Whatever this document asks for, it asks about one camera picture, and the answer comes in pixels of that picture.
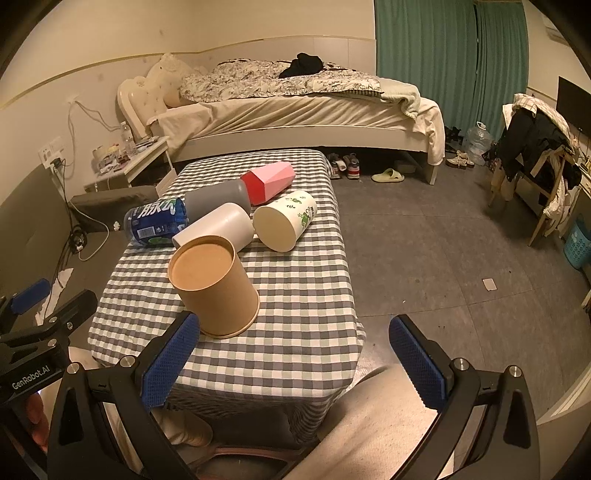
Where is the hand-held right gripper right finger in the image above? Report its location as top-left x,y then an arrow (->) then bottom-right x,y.
389,314 -> 541,480

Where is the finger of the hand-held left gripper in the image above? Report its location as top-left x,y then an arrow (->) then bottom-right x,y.
0,289 -> 99,352
0,278 -> 51,326

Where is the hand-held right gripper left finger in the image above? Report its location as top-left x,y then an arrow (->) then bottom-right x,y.
48,310 -> 201,480

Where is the brown paper cup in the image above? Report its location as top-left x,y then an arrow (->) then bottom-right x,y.
167,235 -> 260,341

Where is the beige cup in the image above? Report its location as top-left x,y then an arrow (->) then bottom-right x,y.
172,202 -> 254,254

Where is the white leaf print cup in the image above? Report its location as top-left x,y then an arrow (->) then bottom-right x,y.
252,189 -> 318,253

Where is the grey cup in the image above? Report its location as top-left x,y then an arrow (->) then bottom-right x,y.
185,179 -> 252,219

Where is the red and pink faceted cup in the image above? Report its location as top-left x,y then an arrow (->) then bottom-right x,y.
240,165 -> 296,206

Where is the person's left hand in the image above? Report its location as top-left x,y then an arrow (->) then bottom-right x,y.
25,394 -> 49,455

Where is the white floor cloth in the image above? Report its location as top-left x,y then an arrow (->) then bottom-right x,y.
34,267 -> 75,324

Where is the person's right leg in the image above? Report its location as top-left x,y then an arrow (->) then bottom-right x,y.
281,364 -> 446,480

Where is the blue labelled can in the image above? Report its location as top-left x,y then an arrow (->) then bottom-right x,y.
124,196 -> 189,248

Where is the checked tablecloth table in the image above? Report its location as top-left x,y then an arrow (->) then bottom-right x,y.
88,148 -> 366,446

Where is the white nightstand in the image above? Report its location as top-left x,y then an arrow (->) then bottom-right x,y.
84,135 -> 177,195

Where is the blue laundry basket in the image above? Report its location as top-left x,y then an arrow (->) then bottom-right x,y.
563,219 -> 591,268

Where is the wooden chair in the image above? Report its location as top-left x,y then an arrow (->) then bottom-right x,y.
488,143 -> 583,247

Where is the clear plastic water jug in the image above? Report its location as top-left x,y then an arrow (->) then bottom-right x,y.
462,121 -> 494,166

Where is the cream pillow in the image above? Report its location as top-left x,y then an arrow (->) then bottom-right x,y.
145,52 -> 208,108

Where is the black jacket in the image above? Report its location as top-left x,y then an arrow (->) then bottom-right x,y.
496,108 -> 581,185

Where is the pale green blanket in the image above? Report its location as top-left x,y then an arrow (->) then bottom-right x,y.
381,78 -> 422,118

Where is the cream bed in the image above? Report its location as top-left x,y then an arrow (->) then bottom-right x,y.
117,53 -> 446,185

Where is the light plaid cloth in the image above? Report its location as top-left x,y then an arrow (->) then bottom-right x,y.
510,92 -> 579,155

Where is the floral duvet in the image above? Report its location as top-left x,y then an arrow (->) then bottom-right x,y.
179,59 -> 384,103

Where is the black television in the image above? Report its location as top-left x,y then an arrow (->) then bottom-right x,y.
555,76 -> 591,144

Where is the green curtain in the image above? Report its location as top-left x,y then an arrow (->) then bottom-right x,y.
475,0 -> 529,141
373,0 -> 478,121

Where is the black garment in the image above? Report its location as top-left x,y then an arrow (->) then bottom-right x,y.
278,52 -> 325,79

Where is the wall socket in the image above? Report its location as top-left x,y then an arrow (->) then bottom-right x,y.
39,136 -> 65,169

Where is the white wall cable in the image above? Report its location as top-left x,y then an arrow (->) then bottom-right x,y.
67,95 -> 123,153

